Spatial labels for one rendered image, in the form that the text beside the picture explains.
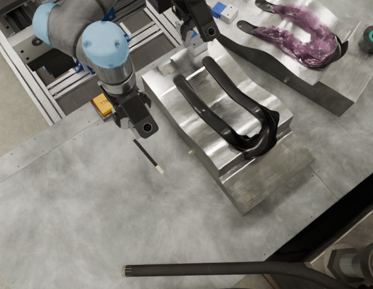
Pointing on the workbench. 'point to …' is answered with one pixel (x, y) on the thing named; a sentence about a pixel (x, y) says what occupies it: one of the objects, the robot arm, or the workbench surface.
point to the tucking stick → (148, 156)
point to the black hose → (193, 269)
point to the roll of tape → (370, 40)
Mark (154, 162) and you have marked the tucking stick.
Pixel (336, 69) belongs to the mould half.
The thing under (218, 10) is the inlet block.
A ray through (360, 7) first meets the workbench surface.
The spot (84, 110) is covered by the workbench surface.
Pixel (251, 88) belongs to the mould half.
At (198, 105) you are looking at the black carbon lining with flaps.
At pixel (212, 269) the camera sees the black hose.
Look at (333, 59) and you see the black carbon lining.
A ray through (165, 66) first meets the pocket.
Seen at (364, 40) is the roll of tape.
